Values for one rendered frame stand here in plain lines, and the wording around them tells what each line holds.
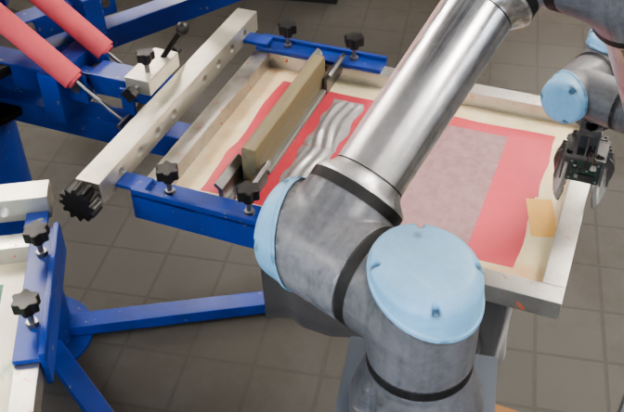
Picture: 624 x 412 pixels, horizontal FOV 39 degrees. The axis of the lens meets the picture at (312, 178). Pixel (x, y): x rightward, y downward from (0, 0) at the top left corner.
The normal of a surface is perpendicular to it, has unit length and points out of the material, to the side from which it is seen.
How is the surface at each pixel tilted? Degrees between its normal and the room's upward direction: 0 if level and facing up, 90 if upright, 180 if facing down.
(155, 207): 90
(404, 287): 8
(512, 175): 0
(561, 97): 90
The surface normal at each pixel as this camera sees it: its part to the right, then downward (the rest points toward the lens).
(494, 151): -0.02, -0.77
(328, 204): -0.22, -0.30
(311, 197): -0.57, -0.49
